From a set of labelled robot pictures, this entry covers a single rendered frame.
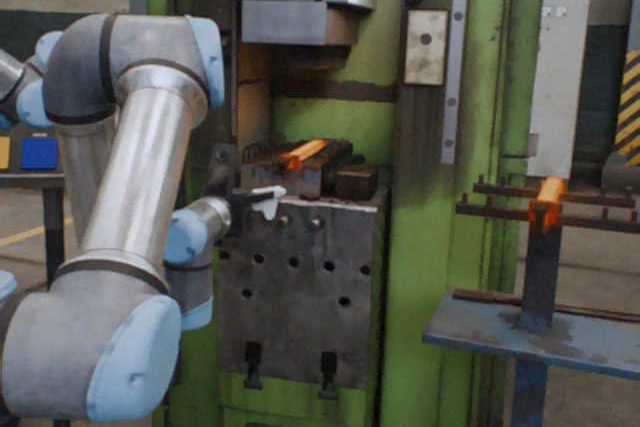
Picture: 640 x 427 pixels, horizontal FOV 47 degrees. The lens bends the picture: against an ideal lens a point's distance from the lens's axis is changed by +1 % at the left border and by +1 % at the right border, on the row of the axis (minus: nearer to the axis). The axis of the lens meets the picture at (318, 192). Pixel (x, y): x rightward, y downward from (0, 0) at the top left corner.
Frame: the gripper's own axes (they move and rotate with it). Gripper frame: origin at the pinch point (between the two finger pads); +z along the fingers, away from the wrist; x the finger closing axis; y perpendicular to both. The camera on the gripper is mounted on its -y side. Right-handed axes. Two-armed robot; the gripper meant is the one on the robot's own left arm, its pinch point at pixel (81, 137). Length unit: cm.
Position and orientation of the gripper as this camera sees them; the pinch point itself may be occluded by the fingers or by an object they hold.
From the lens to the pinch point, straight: 165.2
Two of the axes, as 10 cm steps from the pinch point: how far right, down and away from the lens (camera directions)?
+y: -0.7, -9.5, 3.0
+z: -2.0, 3.1, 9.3
